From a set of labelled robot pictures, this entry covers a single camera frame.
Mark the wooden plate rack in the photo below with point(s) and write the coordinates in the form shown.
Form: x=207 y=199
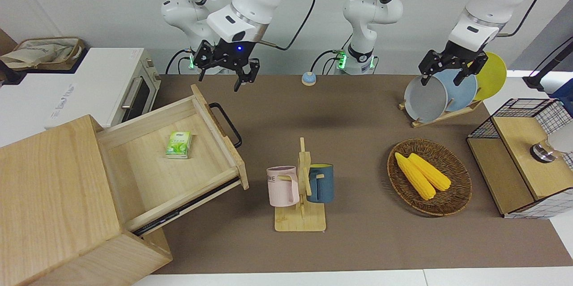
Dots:
x=441 y=118

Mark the green tissue pack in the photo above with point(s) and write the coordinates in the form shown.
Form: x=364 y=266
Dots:
x=179 y=145

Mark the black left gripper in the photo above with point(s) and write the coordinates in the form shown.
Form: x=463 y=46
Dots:
x=461 y=58

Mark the grey plate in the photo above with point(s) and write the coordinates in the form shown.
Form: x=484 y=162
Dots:
x=425 y=100

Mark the blue call bell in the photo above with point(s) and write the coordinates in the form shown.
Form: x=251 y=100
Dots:
x=309 y=79

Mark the white toaster oven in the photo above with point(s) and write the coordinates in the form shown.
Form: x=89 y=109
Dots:
x=89 y=84

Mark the bamboo mug tree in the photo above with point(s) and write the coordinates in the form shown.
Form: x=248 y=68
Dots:
x=300 y=219

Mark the yellow corn cob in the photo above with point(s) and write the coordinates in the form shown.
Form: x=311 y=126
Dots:
x=416 y=181
x=434 y=174

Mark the light blue plate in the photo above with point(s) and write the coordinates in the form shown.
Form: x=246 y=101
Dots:
x=463 y=91

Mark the black pole stand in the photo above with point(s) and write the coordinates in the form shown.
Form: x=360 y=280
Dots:
x=544 y=71

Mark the white cylinder with metal base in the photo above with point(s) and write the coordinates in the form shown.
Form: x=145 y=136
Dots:
x=562 y=140

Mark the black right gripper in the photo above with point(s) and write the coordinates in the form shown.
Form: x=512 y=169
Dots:
x=230 y=55

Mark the pink mug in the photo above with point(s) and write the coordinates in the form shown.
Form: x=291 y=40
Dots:
x=282 y=187

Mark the dark blue mug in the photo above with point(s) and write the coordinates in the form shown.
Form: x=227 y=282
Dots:
x=323 y=185

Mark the brown wicker basket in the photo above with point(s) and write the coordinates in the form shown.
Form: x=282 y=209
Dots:
x=452 y=201

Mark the yellow plate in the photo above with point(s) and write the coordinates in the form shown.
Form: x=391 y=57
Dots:
x=494 y=75

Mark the brown table mat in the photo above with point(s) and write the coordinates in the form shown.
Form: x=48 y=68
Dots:
x=349 y=241

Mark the light wooden cabinet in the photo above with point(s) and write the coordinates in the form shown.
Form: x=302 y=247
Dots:
x=53 y=196

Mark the blue object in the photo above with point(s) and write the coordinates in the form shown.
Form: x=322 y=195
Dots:
x=565 y=96

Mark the wooden drawer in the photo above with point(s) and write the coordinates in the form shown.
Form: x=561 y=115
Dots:
x=147 y=174

